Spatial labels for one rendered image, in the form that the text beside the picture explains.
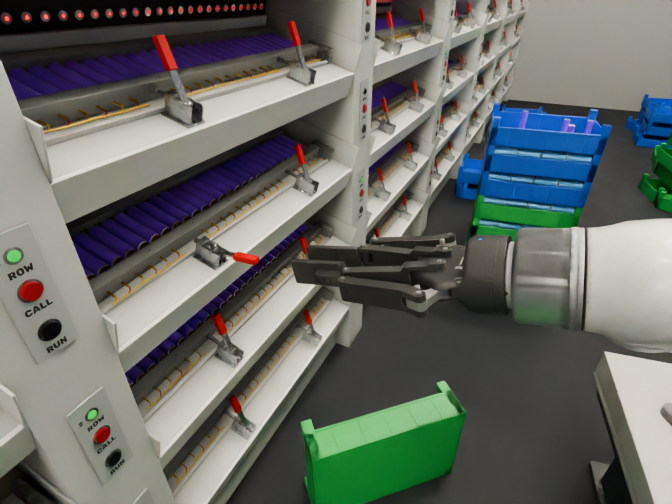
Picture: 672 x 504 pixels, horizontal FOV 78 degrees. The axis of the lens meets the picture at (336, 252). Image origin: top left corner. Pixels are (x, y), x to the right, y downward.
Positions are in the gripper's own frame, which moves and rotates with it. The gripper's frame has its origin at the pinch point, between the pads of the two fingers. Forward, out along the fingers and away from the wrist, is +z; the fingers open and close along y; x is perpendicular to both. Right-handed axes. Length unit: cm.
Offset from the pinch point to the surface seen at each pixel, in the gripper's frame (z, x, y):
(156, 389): 26.6, -15.7, -11.4
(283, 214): 17.7, -0.7, 16.8
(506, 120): -6, -10, 112
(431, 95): 18, 2, 112
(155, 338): 17.9, -3.7, -12.8
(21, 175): 11.7, 18.7, -19.8
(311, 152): 22.1, 4.6, 36.6
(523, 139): -13, -11, 93
